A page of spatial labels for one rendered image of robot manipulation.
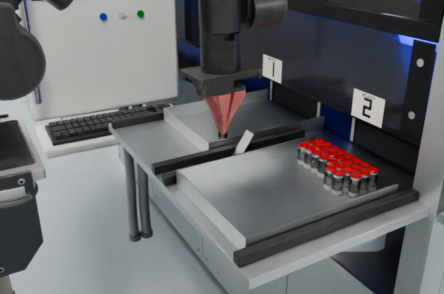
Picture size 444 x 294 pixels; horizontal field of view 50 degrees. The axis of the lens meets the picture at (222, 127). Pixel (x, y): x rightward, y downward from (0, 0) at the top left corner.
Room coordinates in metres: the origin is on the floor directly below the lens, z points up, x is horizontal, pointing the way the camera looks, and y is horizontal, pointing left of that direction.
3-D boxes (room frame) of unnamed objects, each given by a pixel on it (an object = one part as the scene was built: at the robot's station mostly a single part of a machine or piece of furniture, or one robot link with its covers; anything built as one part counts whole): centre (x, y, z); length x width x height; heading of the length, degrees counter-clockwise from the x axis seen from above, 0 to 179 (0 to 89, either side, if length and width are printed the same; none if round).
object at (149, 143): (0.98, -0.08, 0.87); 0.70 x 0.48 x 0.02; 29
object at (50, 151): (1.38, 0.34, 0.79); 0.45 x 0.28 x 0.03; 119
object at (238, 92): (0.65, 0.01, 1.12); 0.07 x 0.07 x 0.09; 29
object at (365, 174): (0.87, -0.24, 0.90); 0.18 x 0.02 x 0.05; 30
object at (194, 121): (1.16, -0.05, 0.90); 0.34 x 0.26 x 0.04; 119
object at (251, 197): (0.81, -0.12, 0.90); 0.34 x 0.26 x 0.04; 120
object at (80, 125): (1.33, 0.32, 0.82); 0.40 x 0.14 x 0.02; 118
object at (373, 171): (0.88, -0.26, 0.90); 0.18 x 0.02 x 0.05; 30
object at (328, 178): (0.82, -0.21, 0.90); 0.02 x 0.02 x 0.05
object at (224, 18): (0.66, 0.00, 1.25); 0.07 x 0.06 x 0.07; 123
